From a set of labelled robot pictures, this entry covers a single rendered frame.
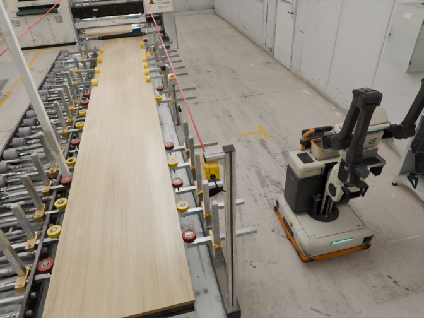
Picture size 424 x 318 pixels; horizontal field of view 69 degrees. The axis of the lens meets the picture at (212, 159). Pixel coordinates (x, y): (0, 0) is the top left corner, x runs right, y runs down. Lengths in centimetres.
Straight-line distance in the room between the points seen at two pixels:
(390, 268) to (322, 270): 56
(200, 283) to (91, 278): 63
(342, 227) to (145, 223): 166
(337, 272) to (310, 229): 41
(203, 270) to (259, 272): 85
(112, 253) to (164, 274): 34
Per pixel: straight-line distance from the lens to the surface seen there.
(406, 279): 308
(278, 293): 270
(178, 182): 220
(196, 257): 210
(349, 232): 284
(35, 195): 234
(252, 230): 195
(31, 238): 225
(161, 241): 185
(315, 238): 272
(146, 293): 168
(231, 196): 120
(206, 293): 196
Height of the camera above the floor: 230
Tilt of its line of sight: 36 degrees down
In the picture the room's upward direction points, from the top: 3 degrees counter-clockwise
